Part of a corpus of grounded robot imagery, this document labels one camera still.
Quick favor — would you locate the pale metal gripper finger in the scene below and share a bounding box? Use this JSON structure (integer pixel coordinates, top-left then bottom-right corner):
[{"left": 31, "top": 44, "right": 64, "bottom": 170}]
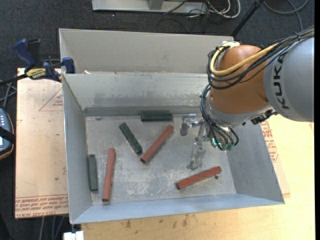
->
[
  {"left": 179, "top": 113, "right": 201, "bottom": 137},
  {"left": 186, "top": 141, "right": 207, "bottom": 172}
]

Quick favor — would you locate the red-brown flat block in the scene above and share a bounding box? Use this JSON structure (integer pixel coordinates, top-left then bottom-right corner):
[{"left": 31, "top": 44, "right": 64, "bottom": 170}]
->
[
  {"left": 176, "top": 166, "right": 223, "bottom": 191},
  {"left": 139, "top": 124, "right": 175, "bottom": 164},
  {"left": 101, "top": 147, "right": 117, "bottom": 202}
]

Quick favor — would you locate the dark green flat block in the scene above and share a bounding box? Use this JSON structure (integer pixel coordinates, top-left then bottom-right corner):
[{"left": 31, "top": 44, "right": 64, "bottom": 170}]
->
[
  {"left": 86, "top": 154, "right": 99, "bottom": 192},
  {"left": 140, "top": 110, "right": 174, "bottom": 122},
  {"left": 118, "top": 122, "right": 144, "bottom": 156}
]

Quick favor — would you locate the grey metal bin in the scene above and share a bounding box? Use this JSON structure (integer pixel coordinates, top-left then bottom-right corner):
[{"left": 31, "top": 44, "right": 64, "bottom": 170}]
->
[{"left": 58, "top": 28, "right": 286, "bottom": 225}]

